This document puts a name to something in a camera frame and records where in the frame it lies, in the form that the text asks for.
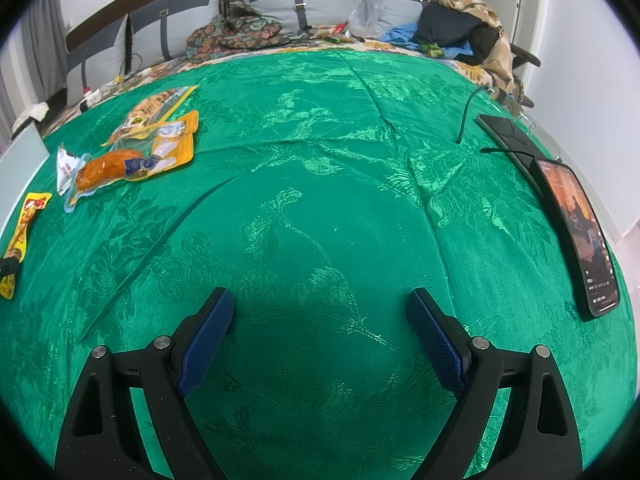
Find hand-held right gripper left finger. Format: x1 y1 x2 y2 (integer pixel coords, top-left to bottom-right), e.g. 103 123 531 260
54 287 235 480

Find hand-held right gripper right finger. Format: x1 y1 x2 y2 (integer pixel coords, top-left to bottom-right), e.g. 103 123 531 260
406 287 583 480

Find long yellow red snack packet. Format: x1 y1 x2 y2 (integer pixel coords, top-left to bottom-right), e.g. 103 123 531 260
0 192 53 301

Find small white printed snack packet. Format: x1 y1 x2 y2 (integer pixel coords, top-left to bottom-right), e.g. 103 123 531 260
56 144 92 197

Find yellow packet with orange drumstick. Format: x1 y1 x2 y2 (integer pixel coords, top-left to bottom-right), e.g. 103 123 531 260
64 110 200 213

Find white cloth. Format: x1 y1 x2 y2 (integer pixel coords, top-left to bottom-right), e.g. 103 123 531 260
11 101 50 136

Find black smartphone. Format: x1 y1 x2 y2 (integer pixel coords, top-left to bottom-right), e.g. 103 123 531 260
530 157 621 322

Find green patterned blanket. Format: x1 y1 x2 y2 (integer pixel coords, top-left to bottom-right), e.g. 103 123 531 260
0 49 640 480

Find large yellow snack packet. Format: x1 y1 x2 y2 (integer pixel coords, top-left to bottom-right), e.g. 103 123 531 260
100 85 200 147

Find grey curtain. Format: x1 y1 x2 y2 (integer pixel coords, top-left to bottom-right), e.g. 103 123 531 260
0 0 71 126

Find black tablet case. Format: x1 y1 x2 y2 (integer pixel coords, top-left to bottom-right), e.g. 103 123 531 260
475 113 548 193

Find clear plastic stand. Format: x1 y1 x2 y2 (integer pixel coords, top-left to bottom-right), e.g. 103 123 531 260
492 87 566 161

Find blue cloth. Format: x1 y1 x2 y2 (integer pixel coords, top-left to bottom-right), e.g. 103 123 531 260
380 22 473 59

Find dark floral patterned cloth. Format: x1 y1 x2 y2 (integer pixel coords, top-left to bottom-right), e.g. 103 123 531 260
185 2 311 63

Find black clothes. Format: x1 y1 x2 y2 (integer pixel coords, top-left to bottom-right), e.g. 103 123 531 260
412 2 501 66

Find beige garment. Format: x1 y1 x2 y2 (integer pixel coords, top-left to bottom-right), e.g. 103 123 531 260
440 0 523 106

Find clear plastic bag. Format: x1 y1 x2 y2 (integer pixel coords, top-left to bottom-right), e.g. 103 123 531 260
347 0 391 38

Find black cable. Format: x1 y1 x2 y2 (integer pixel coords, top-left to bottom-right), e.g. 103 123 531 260
457 85 493 144
480 147 563 162

